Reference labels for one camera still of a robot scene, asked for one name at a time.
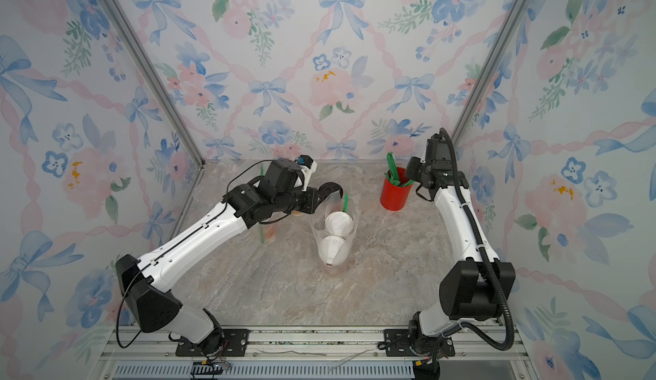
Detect red cup white lid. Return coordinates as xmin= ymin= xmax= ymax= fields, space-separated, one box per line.
xmin=325 ymin=211 xmax=355 ymax=239

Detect white lid cup back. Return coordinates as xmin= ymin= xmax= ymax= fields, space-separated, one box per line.
xmin=318 ymin=236 xmax=351 ymax=267

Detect clear plastic carrier bag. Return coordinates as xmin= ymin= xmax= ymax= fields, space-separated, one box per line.
xmin=225 ymin=160 xmax=270 ymax=238

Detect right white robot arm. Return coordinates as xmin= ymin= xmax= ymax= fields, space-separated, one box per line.
xmin=406 ymin=129 xmax=516 ymax=358

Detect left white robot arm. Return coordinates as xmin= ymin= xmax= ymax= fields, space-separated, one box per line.
xmin=115 ymin=155 xmax=343 ymax=357

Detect red cup black lid right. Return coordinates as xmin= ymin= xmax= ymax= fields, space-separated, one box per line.
xmin=319 ymin=182 xmax=344 ymax=200

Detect green wrapped straws bundle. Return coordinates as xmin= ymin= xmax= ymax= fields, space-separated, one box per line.
xmin=386 ymin=152 xmax=413 ymax=187

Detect red straw holder cup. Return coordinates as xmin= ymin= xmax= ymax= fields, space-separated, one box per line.
xmin=379 ymin=167 xmax=413 ymax=212

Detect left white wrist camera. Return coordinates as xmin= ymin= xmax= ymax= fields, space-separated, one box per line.
xmin=295 ymin=154 xmax=317 ymax=192

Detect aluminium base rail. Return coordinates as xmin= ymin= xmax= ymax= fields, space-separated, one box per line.
xmin=91 ymin=326 xmax=537 ymax=379

